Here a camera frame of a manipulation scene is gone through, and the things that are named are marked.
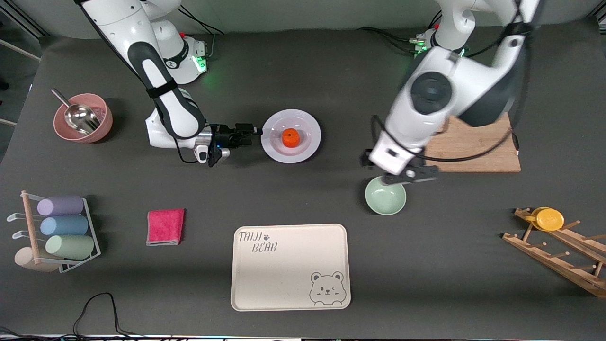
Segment white wire cup rack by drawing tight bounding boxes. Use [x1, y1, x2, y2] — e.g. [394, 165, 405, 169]
[7, 190, 101, 273]

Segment black right base cables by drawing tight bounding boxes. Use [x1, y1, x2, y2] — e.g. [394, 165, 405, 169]
[178, 4, 224, 60]

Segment green cup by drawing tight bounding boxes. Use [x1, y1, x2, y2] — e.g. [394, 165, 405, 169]
[45, 235, 95, 260]

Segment pink folded cloth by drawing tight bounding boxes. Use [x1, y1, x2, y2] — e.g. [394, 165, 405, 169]
[146, 209, 185, 246]

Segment beige cup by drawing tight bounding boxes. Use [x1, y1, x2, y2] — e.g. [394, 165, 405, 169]
[14, 247, 60, 273]

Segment black floor cable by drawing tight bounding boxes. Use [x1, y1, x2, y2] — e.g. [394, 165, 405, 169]
[0, 293, 157, 341]

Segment metal scoop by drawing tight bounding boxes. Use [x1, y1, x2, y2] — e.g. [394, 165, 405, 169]
[51, 89, 101, 135]

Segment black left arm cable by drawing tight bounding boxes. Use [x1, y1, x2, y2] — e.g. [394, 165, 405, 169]
[371, 0, 543, 164]

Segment pale green bowl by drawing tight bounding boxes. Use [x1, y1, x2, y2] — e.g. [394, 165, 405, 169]
[365, 177, 407, 215]

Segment beige tray with bear print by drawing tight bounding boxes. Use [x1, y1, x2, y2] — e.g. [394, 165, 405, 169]
[231, 224, 351, 312]

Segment wooden peg dish rack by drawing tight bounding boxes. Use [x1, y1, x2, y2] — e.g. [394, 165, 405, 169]
[502, 207, 606, 298]

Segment pink ribbed bowl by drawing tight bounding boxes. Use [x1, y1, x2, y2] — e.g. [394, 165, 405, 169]
[53, 93, 113, 144]

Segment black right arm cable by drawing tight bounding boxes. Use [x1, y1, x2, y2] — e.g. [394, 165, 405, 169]
[75, 0, 200, 165]

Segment black base cables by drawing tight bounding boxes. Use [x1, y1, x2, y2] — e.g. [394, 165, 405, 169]
[178, 4, 224, 60]
[357, 10, 442, 54]

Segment black left base cables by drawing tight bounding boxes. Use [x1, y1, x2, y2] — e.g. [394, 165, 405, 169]
[357, 10, 442, 54]

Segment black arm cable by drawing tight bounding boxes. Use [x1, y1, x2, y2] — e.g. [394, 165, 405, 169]
[75, 0, 200, 165]
[371, 0, 543, 164]

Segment bamboo cutting board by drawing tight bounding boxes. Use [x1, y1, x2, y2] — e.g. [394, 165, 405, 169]
[424, 113, 521, 173]

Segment dark metal frame bar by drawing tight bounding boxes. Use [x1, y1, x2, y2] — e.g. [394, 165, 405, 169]
[0, 6, 49, 39]

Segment white round plate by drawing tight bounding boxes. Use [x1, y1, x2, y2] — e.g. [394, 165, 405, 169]
[261, 109, 321, 164]

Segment purple cup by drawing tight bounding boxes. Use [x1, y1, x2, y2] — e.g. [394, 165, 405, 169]
[37, 196, 84, 217]

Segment yellow cup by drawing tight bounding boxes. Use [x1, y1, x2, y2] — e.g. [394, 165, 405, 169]
[531, 207, 564, 232]

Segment blue cup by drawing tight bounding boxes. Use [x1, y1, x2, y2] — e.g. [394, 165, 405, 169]
[40, 215, 89, 236]

